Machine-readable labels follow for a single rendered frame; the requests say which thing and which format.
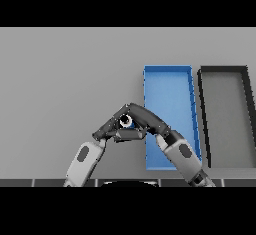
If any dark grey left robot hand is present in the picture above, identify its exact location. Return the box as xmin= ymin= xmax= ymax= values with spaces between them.
xmin=92 ymin=103 xmax=147 ymax=143

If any blue bin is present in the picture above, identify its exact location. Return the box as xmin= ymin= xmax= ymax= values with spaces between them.
xmin=143 ymin=65 xmax=203 ymax=171

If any dark grey bin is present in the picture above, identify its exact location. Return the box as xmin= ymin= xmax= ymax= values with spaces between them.
xmin=197 ymin=65 xmax=256 ymax=170

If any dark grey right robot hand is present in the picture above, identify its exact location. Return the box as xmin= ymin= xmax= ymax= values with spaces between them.
xmin=125 ymin=102 xmax=172 ymax=139

